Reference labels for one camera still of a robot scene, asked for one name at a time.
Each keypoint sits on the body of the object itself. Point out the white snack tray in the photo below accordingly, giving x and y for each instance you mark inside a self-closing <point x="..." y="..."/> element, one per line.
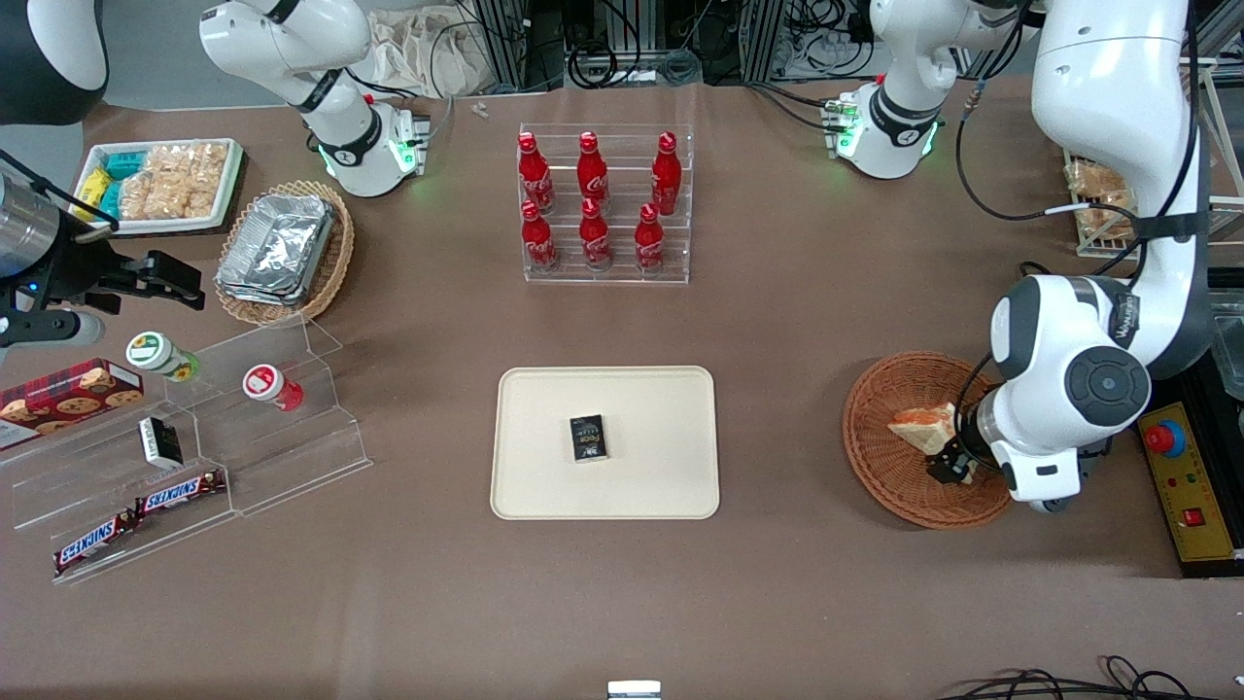
<point x="165" y="226"/>

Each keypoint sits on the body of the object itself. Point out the teal snack packet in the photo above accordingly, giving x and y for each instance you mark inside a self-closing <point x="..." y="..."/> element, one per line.
<point x="124" y="163"/>

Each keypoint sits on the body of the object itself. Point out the light wicker basket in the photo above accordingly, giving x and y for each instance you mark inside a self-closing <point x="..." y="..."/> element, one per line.
<point x="335" y="262"/>

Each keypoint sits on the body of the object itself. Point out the triangular sandwich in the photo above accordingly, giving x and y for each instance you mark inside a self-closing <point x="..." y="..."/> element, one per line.
<point x="923" y="426"/>

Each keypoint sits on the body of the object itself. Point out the small black white box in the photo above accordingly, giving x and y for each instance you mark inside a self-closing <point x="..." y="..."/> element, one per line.
<point x="160" y="442"/>

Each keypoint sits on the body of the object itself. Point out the red cookie box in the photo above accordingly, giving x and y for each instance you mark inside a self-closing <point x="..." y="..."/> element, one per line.
<point x="68" y="399"/>

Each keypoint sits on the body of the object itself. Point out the snickers bar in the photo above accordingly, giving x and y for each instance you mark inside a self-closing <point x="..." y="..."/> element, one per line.
<point x="180" y="492"/>
<point x="95" y="542"/>

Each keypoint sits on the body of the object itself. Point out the aluminium frame post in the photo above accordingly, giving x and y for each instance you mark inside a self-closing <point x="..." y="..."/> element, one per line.
<point x="505" y="39"/>
<point x="763" y="39"/>

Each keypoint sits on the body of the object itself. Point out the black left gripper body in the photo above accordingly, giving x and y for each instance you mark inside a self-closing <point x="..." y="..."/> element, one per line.
<point x="953" y="461"/>

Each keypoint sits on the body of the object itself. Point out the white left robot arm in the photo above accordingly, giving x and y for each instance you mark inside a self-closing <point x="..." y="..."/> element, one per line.
<point x="1108" y="97"/>

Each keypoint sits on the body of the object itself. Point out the stacked aluminium foil containers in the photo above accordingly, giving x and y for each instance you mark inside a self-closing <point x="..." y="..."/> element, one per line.
<point x="277" y="248"/>

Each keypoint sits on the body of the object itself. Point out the yellow snack packet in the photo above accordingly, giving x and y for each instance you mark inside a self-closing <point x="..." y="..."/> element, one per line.
<point x="92" y="187"/>

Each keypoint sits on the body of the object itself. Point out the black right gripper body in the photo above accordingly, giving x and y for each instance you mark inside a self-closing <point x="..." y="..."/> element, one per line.
<point x="80" y="273"/>

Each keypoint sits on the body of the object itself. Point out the brown wicker basket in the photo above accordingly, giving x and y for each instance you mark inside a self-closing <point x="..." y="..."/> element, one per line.
<point x="894" y="486"/>

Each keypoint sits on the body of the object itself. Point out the red cola bottle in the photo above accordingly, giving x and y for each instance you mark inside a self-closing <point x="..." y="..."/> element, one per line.
<point x="649" y="241"/>
<point x="533" y="175"/>
<point x="667" y="175"/>
<point x="592" y="173"/>
<point x="537" y="241"/>
<point x="595" y="238"/>

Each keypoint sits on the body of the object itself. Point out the red lid cup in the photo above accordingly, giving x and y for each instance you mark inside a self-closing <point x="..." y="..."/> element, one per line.
<point x="264" y="383"/>

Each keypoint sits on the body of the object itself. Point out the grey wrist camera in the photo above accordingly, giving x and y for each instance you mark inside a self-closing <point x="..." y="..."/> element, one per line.
<point x="53" y="329"/>
<point x="1048" y="505"/>

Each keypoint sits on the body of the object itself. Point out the small silver object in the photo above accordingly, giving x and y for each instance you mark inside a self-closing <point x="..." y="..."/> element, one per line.
<point x="634" y="690"/>

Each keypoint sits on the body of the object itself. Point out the yellow emergency stop control box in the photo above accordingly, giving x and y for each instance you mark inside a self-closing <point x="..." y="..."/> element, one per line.
<point x="1200" y="506"/>

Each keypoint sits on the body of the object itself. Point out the beige plastic tray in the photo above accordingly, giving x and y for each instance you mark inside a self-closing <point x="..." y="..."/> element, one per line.
<point x="544" y="476"/>

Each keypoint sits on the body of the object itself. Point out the clear acrylic step display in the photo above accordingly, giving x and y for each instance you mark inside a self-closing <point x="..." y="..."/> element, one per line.
<point x="292" y="457"/>

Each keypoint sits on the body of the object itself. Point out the clear acrylic bottle rack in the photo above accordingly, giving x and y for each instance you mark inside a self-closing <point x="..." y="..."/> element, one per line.
<point x="622" y="272"/>

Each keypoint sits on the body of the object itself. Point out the rice cracker packet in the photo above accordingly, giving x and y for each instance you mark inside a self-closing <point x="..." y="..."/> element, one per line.
<point x="190" y="165"/>
<point x="146" y="199"/>

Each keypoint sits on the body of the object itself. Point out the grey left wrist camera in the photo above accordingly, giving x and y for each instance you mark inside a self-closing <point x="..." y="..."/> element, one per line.
<point x="1048" y="505"/>

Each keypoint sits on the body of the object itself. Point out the green lid cup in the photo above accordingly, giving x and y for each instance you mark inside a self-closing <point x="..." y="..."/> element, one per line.
<point x="155" y="352"/>

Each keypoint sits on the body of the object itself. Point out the beige cloth bag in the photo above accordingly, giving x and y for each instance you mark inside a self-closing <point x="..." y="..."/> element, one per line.
<point x="418" y="49"/>

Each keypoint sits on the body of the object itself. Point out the cracker packet in clear wrap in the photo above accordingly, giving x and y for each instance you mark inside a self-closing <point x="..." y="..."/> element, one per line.
<point x="1093" y="180"/>
<point x="1108" y="222"/>

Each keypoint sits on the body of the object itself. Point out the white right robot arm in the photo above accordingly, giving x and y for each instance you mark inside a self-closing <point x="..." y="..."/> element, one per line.
<point x="292" y="49"/>

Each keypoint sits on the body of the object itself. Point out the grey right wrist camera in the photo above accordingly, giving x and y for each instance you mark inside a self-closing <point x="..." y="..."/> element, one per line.
<point x="53" y="329"/>

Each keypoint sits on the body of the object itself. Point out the small black box gold print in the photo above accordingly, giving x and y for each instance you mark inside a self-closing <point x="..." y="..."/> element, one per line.
<point x="588" y="437"/>

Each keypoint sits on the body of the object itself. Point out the black appliance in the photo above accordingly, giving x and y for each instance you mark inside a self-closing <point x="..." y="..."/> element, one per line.
<point x="1226" y="428"/>

